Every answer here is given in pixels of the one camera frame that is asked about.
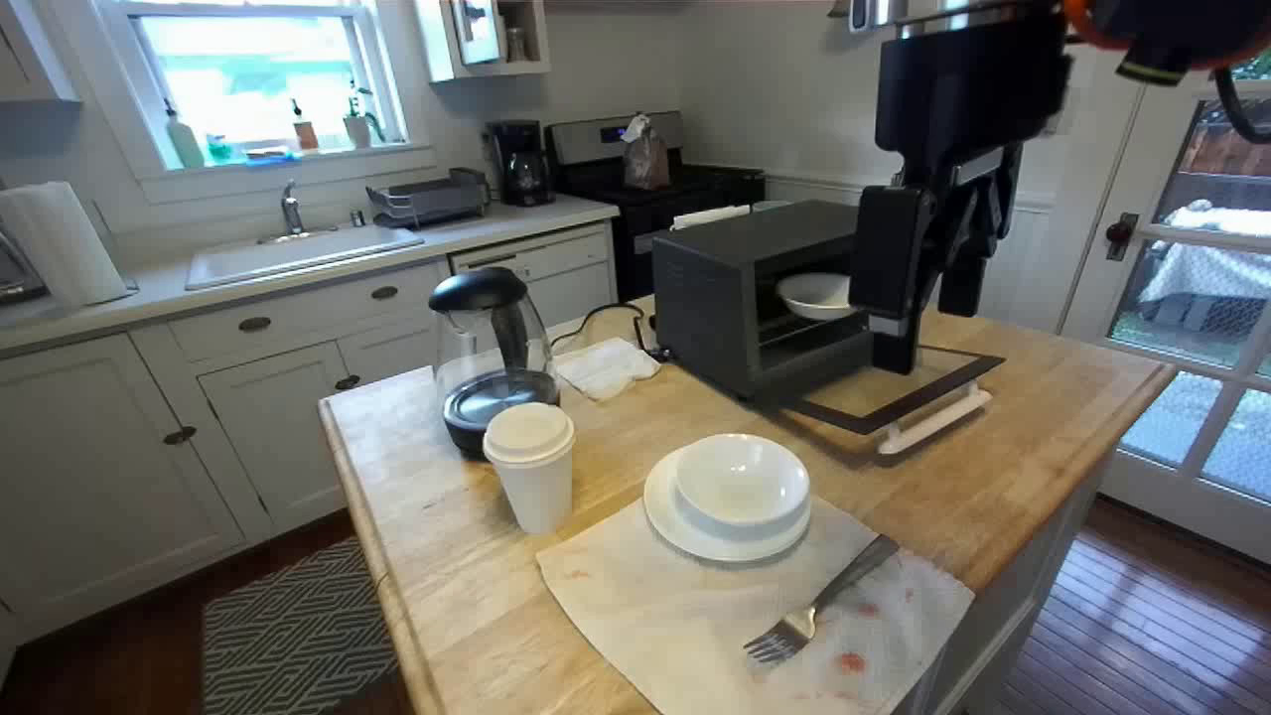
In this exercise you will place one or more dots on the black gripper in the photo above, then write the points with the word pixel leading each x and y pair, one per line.
pixel 967 92

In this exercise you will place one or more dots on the white ceramic bowl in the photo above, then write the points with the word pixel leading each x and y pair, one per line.
pixel 739 482
pixel 816 296

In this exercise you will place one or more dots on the toaster oven glass door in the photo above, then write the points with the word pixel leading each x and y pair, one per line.
pixel 935 421

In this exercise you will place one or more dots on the dark door knob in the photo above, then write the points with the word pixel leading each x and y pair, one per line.
pixel 1122 237

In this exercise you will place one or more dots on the black toaster oven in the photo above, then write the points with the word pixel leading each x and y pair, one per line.
pixel 718 304

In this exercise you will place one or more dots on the brown paper bag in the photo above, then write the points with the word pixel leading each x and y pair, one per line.
pixel 644 159

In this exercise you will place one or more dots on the silver fork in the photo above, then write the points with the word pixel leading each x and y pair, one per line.
pixel 827 598

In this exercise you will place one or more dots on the stacked white bowls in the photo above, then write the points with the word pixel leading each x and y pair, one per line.
pixel 661 508

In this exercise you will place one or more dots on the black coffee maker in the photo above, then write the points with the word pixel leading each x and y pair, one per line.
pixel 517 163

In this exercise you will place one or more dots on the white lidded paper cup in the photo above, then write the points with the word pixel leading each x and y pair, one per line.
pixel 535 470

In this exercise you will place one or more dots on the stained white cloth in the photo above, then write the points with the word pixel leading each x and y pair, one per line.
pixel 661 619

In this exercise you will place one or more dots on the glass electric kettle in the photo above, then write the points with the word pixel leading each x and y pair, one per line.
pixel 493 382

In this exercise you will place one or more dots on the grey dish rack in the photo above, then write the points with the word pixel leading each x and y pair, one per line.
pixel 428 201

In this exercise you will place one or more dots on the white wooden kitchen island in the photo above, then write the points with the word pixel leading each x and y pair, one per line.
pixel 437 531

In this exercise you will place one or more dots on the white bottle with plant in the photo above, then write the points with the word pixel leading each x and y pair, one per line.
pixel 359 128

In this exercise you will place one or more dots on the white kitchen sink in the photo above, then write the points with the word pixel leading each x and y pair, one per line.
pixel 298 257

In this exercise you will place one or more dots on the small amber bottle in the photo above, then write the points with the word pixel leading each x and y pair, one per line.
pixel 302 128

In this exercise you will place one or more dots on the chrome faucet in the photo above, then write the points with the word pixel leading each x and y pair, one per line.
pixel 292 209

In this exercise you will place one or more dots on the blue sponge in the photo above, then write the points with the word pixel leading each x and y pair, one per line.
pixel 259 157

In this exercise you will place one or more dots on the kitchen window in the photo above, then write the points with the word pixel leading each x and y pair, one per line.
pixel 252 73

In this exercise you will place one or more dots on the grey patterned rug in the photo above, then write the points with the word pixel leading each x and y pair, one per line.
pixel 292 635

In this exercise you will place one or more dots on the clear soap bottle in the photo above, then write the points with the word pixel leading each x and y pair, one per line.
pixel 186 139

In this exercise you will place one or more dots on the white base cabinets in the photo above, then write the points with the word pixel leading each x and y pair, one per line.
pixel 132 449

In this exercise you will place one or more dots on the white paper towel roll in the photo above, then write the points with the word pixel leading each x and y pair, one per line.
pixel 60 245

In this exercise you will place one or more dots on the white wall cabinet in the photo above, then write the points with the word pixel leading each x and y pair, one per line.
pixel 480 41

